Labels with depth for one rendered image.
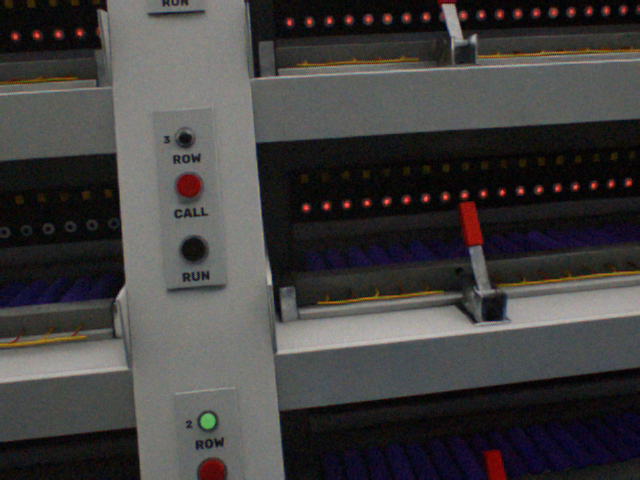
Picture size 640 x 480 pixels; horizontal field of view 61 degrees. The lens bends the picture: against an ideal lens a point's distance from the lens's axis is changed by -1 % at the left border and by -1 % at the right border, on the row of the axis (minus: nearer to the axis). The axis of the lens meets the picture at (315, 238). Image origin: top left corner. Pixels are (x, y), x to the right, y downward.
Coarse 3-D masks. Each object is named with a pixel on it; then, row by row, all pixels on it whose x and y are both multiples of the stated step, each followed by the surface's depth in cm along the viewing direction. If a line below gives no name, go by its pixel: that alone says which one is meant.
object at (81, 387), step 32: (0, 256) 52; (32, 256) 53; (64, 256) 53; (96, 256) 53; (128, 320) 37; (0, 352) 40; (32, 352) 39; (64, 352) 39; (96, 352) 39; (128, 352) 36; (0, 384) 36; (32, 384) 36; (64, 384) 36; (96, 384) 36; (128, 384) 37; (0, 416) 36; (32, 416) 36; (64, 416) 37; (96, 416) 37; (128, 416) 37
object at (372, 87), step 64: (320, 0) 56; (384, 0) 57; (448, 0) 43; (512, 0) 58; (576, 0) 59; (320, 64) 44; (384, 64) 44; (448, 64) 41; (512, 64) 45; (576, 64) 41; (256, 128) 39; (320, 128) 40; (384, 128) 41; (448, 128) 41
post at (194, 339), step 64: (128, 0) 38; (128, 64) 38; (192, 64) 38; (128, 128) 37; (128, 192) 37; (256, 192) 38; (128, 256) 37; (256, 256) 38; (192, 320) 37; (256, 320) 37; (192, 384) 37; (256, 384) 37; (256, 448) 37
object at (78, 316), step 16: (48, 304) 42; (64, 304) 42; (80, 304) 42; (96, 304) 41; (0, 320) 40; (16, 320) 40; (32, 320) 41; (48, 320) 41; (64, 320) 41; (80, 320) 41; (96, 320) 41; (112, 320) 41; (0, 336) 41; (16, 336) 40; (80, 336) 40
